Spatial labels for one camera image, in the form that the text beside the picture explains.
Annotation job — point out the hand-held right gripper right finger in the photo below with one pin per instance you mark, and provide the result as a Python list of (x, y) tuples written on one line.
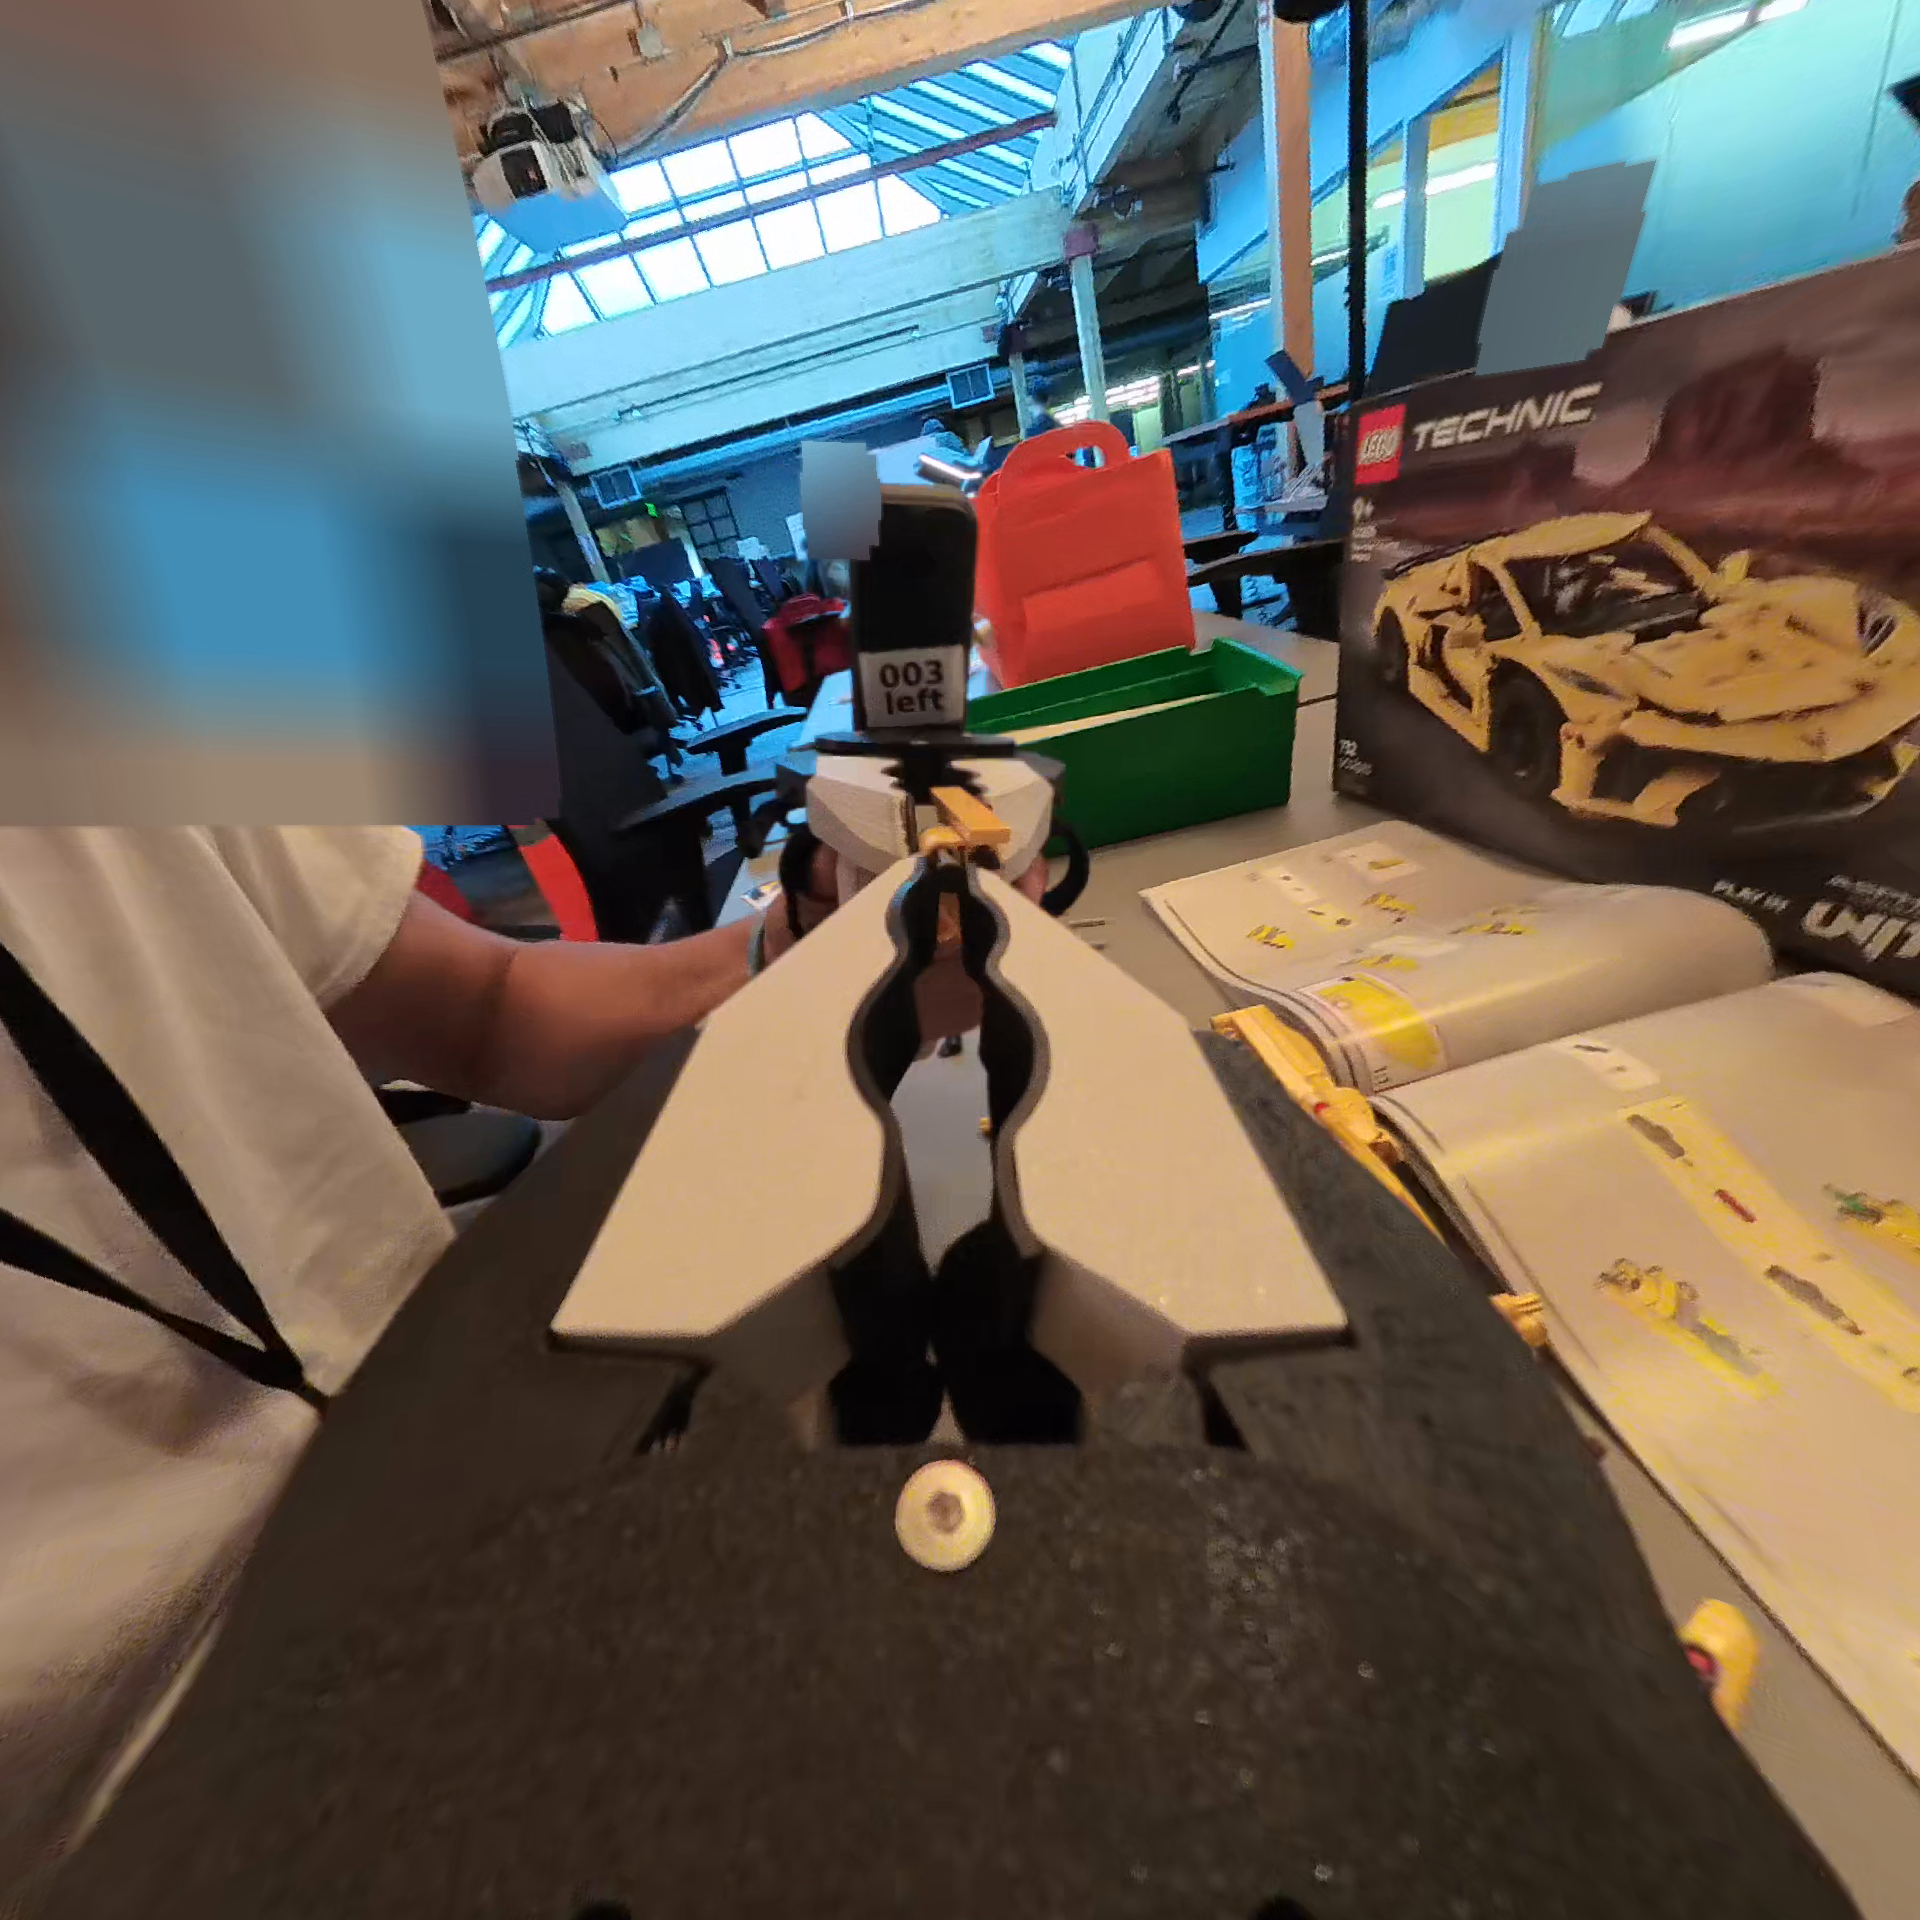
[(1154, 1171)]

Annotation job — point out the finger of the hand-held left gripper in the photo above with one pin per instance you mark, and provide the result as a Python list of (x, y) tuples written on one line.
[(1022, 819), (855, 811)]

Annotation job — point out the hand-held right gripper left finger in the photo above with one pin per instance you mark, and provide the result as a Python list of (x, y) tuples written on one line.
[(751, 1171)]

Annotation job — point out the yellow brick assembly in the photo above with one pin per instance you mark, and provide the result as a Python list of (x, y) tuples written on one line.
[(968, 819)]

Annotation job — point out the yellow brick car model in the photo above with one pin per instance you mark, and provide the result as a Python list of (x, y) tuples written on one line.
[(1334, 1110)]

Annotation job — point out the person's left forearm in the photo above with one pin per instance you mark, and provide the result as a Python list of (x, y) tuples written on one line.
[(570, 1004)]

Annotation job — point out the grey desk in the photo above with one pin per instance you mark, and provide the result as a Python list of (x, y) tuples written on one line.
[(1163, 969)]

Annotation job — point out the person's left hand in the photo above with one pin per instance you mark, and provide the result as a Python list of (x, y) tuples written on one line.
[(783, 930)]

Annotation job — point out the black office chair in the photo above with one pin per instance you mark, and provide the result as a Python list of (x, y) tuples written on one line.
[(705, 811), (1274, 578)]

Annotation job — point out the orange bag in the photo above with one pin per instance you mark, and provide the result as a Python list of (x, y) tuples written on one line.
[(1081, 570)]

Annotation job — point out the green plastic bin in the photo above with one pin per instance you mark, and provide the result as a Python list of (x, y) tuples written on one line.
[(1184, 750)]

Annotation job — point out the dark hanging jackets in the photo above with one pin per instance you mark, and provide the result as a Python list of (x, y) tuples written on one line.
[(631, 652)]

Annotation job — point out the red fabric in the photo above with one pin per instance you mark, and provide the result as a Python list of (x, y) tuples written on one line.
[(519, 885)]

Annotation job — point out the open instruction booklet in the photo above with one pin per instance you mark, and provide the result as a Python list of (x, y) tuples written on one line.
[(1694, 1140)]

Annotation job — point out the white ceiling device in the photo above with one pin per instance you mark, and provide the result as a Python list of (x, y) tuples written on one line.
[(548, 181)]

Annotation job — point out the black vertical pole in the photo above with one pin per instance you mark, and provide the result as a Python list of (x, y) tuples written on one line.
[(1358, 224)]

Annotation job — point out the cardboard box with black lid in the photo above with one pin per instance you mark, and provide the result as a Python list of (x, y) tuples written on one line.
[(1432, 322)]

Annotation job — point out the person's white shirt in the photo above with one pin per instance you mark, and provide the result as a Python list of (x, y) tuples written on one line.
[(134, 1351)]

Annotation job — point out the toy car set box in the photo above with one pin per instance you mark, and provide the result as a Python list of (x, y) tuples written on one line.
[(1650, 630)]

